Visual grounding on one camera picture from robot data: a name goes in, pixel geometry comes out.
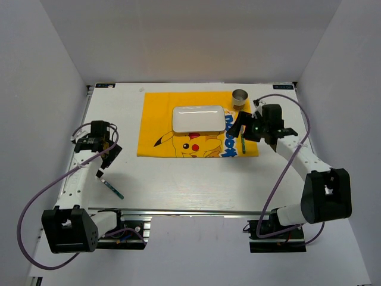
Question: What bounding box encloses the white rectangular plate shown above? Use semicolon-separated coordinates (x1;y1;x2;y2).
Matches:
172;105;226;133

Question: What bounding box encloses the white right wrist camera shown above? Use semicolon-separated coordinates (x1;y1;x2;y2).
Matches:
252;100;265;119

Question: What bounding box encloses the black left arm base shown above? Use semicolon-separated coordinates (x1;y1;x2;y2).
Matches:
96;215;151;250

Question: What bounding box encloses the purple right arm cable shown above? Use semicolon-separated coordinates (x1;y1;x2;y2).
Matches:
254;94;326;247

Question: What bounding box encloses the metal cup with paper sleeve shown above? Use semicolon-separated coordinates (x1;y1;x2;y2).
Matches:
232;89;248;110

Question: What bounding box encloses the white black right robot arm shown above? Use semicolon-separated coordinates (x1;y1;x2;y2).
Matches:
227;104;352;238

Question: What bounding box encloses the teal handled cutlery piece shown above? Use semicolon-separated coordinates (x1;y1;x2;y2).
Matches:
100;178;124;200

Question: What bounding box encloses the yellow Pikachu cloth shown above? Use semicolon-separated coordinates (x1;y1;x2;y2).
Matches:
137;91;259;158

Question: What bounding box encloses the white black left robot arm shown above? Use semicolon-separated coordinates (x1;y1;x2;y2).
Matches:
42;120;126;254

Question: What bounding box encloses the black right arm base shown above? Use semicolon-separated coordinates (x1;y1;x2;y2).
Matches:
242;220;307;253

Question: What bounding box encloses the aluminium table frame rail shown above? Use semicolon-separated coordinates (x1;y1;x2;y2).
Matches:
86;85;304;216

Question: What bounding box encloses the knife with teal handle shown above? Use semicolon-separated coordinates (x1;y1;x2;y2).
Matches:
240;126;246;154

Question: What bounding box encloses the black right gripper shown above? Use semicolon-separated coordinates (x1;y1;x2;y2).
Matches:
226;111;268;142

